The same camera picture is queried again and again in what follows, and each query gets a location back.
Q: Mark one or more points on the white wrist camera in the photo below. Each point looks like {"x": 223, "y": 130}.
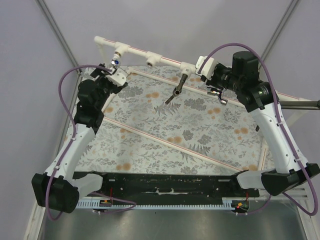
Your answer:
{"x": 118, "y": 78}
{"x": 208, "y": 70}

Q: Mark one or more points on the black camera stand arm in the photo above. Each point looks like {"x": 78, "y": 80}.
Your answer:
{"x": 300, "y": 105}

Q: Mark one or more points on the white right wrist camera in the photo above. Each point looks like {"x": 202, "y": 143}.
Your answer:
{"x": 208, "y": 70}

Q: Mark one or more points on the white pipe frame red stripe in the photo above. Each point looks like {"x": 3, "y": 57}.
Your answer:
{"x": 186, "y": 68}

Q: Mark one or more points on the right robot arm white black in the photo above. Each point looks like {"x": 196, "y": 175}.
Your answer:
{"x": 291, "y": 166}

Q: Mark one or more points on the floral patterned table mat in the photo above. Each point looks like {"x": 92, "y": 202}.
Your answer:
{"x": 193, "y": 134}

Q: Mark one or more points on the dark grey lever faucet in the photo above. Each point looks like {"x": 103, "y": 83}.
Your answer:
{"x": 178, "y": 89}

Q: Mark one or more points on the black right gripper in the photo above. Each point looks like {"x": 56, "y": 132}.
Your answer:
{"x": 216, "y": 75}

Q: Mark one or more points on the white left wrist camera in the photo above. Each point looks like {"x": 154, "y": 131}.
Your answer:
{"x": 118, "y": 78}

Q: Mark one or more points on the chrome faucet on mat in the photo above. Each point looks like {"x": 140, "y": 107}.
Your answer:
{"x": 217, "y": 93}

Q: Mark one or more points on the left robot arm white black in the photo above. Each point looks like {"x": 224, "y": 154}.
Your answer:
{"x": 56, "y": 189}

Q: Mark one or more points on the white slotted cable duct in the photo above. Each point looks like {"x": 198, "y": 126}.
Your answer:
{"x": 100, "y": 204}

